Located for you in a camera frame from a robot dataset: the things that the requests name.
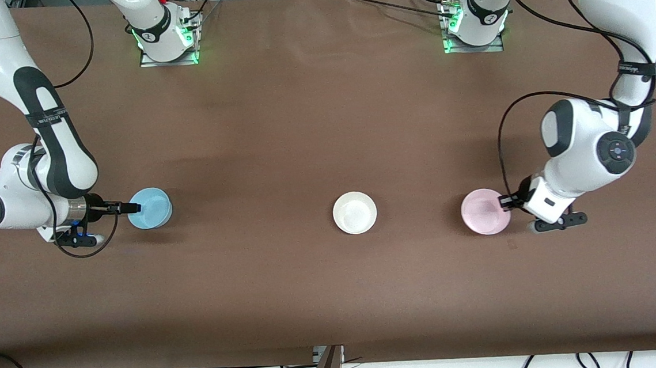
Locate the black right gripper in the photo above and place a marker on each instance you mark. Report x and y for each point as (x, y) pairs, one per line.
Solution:
(96, 206)

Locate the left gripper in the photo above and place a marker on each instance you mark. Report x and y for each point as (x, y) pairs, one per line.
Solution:
(509, 201)

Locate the blue bowl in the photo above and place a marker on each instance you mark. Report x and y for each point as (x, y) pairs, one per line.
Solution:
(154, 210)

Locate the pink bowl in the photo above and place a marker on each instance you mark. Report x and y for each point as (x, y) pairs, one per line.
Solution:
(483, 212)

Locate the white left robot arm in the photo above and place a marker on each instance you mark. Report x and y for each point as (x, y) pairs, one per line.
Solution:
(621, 2)

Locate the white bowl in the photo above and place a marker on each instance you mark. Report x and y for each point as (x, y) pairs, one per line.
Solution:
(354, 213)

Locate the brown table cover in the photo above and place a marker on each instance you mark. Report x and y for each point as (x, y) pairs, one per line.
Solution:
(300, 122)

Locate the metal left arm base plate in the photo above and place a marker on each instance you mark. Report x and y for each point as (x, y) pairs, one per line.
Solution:
(497, 46)

